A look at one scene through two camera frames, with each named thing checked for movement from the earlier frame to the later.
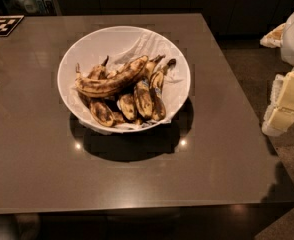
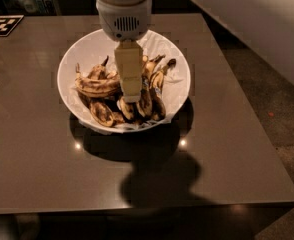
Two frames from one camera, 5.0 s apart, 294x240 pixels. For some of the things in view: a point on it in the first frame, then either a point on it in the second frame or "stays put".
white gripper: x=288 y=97 → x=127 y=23
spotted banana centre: x=128 y=106 stays put
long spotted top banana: x=112 y=82 stays put
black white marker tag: x=2 y=25 stays put
